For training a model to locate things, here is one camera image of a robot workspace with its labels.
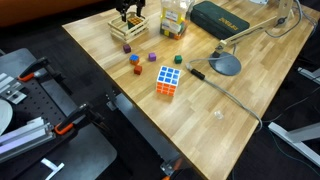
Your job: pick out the small clear plastic piece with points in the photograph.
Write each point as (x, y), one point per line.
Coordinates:
(219, 115)

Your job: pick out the clear plastic jar with blocks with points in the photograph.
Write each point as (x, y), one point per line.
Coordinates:
(175, 17)

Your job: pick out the red small cube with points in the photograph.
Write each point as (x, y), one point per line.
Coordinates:
(138, 69)

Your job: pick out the orange black clamp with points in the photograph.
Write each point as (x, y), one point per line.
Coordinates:
(79, 118)
(40, 63)

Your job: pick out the green small cube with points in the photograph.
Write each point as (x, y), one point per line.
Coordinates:
(178, 59)

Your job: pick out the violet small cube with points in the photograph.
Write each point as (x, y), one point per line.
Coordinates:
(152, 56)

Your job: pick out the small dark Rubik's cube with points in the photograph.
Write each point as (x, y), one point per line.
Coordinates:
(133, 22)

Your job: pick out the large white-edged Rubik's cube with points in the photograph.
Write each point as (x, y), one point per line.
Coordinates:
(167, 80)

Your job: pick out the aluminium extrusion rail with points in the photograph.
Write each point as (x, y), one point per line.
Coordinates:
(35, 133)

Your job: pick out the dark purple small cube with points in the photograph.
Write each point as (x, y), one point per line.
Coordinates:
(127, 48)

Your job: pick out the orange black clamp far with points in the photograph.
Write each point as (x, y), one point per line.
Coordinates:
(40, 63)

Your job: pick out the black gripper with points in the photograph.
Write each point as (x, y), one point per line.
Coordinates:
(123, 5)

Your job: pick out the orange black clamp near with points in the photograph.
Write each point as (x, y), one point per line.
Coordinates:
(79, 118)

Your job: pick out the dark green zipper pouch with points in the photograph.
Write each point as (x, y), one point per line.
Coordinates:
(217, 21)

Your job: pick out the wooden slat box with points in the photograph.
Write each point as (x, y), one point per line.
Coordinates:
(120, 30)

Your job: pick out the black perforated breadboard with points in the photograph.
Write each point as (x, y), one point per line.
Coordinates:
(85, 153)

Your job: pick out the blue orange small cube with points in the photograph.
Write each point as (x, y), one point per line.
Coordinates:
(134, 59)

